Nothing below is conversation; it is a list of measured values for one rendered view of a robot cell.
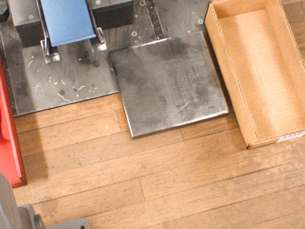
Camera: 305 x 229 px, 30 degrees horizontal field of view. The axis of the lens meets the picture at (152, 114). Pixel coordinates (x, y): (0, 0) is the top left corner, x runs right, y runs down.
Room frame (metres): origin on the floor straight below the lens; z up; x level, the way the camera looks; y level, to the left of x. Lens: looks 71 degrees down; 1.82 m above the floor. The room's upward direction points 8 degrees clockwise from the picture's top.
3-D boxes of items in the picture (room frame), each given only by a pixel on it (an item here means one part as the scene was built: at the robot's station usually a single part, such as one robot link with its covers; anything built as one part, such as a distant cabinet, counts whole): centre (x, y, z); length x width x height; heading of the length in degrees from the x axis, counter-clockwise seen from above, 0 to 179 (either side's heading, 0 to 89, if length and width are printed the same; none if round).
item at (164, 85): (0.37, -0.02, 0.91); 0.17 x 0.16 x 0.02; 113
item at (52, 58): (0.39, 0.18, 0.98); 0.07 x 0.02 x 0.01; 23
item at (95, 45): (0.42, 0.11, 0.98); 0.07 x 0.02 x 0.01; 23
